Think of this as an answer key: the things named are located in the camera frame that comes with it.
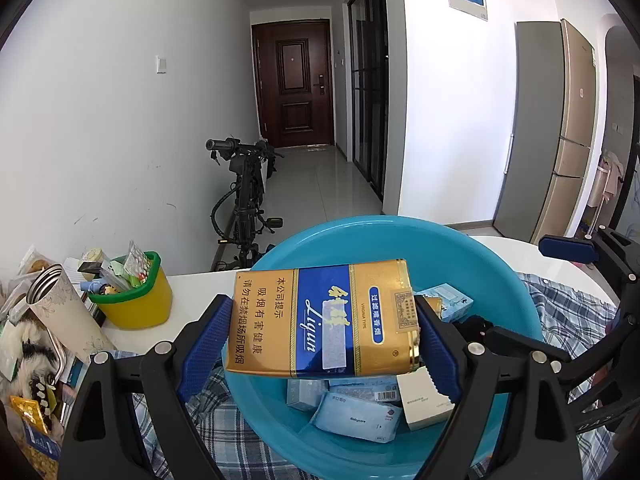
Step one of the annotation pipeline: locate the clear plastic snack bag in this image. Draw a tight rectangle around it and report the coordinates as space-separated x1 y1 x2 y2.
19 245 57 277

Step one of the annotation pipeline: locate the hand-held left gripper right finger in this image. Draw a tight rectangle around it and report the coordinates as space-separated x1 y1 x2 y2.
414 296 583 480

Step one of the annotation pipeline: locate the black framed glass sliding door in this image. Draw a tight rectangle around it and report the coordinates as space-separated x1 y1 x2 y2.
347 0 390 202

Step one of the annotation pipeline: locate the light blue wet wipes packet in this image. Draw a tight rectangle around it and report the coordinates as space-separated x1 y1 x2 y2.
309 391 404 444

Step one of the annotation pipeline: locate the gold snack packet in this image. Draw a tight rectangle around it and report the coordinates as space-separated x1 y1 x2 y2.
9 395 57 461

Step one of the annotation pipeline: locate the blue plastic basin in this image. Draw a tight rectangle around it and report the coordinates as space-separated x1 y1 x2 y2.
221 215 546 479

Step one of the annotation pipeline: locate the white cardboard box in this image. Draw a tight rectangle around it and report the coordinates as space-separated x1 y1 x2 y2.
396 366 457 432

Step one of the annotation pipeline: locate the steel flask with floral sleeve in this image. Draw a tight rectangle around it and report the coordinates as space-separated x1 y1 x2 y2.
26 264 119 358

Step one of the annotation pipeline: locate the black bicycle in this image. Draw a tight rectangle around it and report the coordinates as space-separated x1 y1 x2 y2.
205 136 285 272

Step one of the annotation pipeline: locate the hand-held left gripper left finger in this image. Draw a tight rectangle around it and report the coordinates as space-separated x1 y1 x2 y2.
57 294 236 480

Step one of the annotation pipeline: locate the gold and blue cigarette carton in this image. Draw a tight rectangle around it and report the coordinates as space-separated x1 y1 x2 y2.
223 258 422 379

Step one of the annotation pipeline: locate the light blue barcode packet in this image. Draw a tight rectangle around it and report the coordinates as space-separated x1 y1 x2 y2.
329 376 402 404

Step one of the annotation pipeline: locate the light blue printed box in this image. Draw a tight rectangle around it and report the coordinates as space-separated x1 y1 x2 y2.
415 284 474 324

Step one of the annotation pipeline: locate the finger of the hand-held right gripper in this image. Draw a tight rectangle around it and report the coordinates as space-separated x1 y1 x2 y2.
538 233 601 266
482 305 640 433

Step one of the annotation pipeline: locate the yellow bin with green rim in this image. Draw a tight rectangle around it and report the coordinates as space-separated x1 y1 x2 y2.
87 251 174 331

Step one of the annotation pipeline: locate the dark brown entrance door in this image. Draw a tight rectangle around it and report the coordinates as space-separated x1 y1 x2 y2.
251 19 335 149

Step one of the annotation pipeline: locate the black and white furry item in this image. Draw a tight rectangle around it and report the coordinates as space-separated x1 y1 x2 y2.
0 317 67 401

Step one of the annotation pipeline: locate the clothes rack with clothes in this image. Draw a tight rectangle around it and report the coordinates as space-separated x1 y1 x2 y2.
581 149 626 237

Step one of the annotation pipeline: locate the blue plaid cloth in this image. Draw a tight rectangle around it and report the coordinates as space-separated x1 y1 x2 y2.
125 271 626 480

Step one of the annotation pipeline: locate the grey and gold refrigerator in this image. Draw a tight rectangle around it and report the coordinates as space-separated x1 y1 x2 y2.
493 19 598 245

